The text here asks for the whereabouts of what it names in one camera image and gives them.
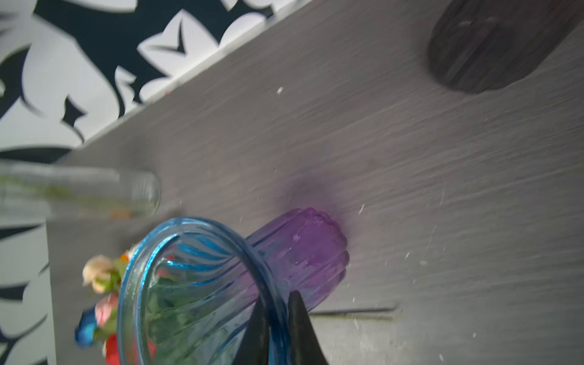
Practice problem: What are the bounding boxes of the light pink artificial rose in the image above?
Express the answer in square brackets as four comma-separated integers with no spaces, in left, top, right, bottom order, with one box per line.
[94,293,119,329]

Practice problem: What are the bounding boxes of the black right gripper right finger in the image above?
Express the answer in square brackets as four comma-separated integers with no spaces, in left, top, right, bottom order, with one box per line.
[288,291,329,365]

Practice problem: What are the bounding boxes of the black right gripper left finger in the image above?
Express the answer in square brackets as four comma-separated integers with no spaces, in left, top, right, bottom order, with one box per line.
[232,300,270,365]

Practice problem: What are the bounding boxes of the clear ribbed glass vase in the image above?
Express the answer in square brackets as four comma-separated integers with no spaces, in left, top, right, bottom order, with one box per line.
[1,160,161,220]

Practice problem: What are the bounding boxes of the peach artificial rose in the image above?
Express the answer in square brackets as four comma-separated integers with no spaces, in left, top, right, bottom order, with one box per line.
[82,255,116,294]

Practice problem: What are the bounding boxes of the blue artificial rose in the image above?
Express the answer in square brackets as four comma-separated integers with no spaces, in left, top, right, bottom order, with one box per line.
[75,308,97,348]

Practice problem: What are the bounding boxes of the blue purple glass vase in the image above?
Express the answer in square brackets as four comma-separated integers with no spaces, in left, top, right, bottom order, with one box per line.
[117,208,350,364]

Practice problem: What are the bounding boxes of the dark red glass vase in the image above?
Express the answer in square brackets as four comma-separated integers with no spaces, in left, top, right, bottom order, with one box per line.
[427,0,583,94]

